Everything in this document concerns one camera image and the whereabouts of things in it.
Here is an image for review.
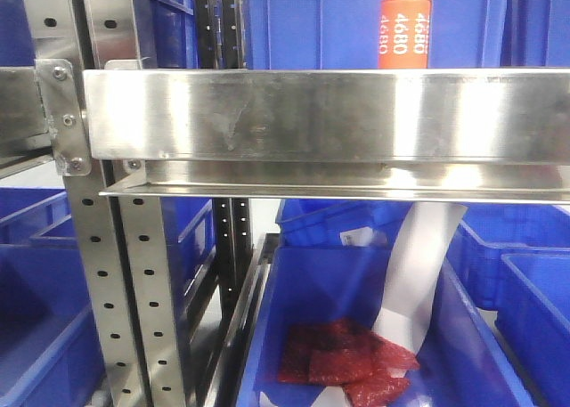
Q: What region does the stainless steel shelf beam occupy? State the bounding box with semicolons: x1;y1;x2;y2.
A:
84;69;569;204

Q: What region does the perforated steel shelf upright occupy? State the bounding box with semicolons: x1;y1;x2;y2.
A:
23;0;189;406

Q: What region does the white paper sheet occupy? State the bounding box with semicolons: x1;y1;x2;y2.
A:
372;202;468;354

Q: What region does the upper shelf blue bin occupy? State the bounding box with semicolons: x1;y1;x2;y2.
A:
242;0;508;69

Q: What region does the blue bin with red bags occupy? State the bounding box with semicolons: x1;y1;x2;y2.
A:
236;247;533;406

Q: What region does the blue bin lower right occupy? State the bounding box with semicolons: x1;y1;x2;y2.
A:
496;254;569;406

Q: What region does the blue bin lower left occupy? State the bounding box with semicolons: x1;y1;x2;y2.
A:
1;245;103;406

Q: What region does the orange cylindrical capacitor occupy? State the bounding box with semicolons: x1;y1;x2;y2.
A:
378;0;432;69

